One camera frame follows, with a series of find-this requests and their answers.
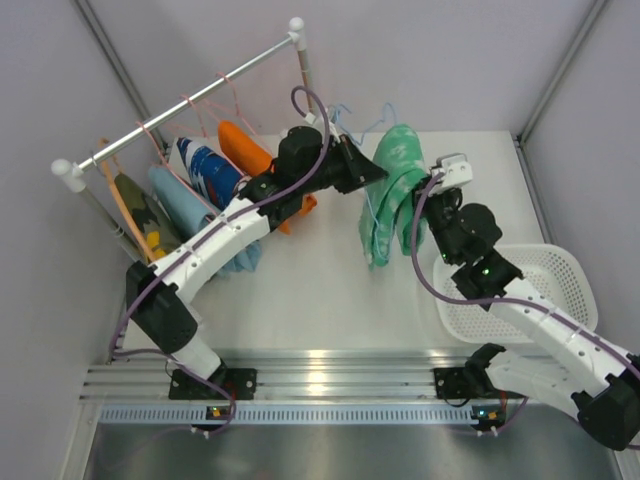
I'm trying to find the white perforated plastic basket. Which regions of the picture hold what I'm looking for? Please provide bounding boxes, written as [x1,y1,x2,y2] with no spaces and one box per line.
[436,244,598,346]

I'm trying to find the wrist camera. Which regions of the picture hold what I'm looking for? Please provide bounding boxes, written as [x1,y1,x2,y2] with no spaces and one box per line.
[304,112,331,130]
[430,153,473,193]

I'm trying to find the light blue trousers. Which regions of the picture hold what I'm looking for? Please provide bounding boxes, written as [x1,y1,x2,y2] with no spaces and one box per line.
[148,166,262,276]

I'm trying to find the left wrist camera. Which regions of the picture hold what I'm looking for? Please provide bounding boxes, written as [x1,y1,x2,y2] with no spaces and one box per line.
[304,112,331,130]

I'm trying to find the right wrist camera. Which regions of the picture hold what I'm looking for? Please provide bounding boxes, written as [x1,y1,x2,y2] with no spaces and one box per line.
[430,153,473,193]

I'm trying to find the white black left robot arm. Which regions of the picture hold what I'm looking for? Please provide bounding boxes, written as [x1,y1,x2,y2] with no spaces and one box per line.
[125,126,388,397]

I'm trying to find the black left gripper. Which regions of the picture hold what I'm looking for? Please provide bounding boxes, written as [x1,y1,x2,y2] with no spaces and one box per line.
[297,132,387,194]

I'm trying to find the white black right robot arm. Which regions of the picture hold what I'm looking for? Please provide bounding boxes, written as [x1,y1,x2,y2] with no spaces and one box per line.
[412,183,639,451]

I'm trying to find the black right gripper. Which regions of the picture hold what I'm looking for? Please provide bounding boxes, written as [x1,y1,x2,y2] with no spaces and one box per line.
[412,169,460,265]

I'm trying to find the blue white patterned trousers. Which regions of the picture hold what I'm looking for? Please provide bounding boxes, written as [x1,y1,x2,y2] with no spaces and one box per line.
[176,137,250,212]

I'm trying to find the orange trousers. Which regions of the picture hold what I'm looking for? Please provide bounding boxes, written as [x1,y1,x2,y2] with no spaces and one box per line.
[217,120,319,236]

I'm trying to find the blue wire hanger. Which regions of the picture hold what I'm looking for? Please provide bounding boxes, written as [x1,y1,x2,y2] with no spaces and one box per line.
[329,102,398,259]

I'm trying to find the perforated cable duct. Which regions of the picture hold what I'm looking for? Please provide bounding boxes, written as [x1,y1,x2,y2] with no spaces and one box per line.
[99,404,504,425]

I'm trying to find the green white patterned trousers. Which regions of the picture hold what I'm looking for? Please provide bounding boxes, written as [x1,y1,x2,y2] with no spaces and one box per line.
[358,124,426,270]

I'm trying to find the silver clothes rack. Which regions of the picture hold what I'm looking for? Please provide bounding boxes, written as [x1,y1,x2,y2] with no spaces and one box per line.
[51,17,312,261]

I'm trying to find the pink hanger with orange trousers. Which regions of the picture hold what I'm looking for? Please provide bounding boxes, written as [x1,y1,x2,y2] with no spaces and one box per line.
[216,72,271,153]

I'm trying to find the aluminium rail frame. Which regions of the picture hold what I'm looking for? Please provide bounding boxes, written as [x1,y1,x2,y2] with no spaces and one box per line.
[80,349,469,403]

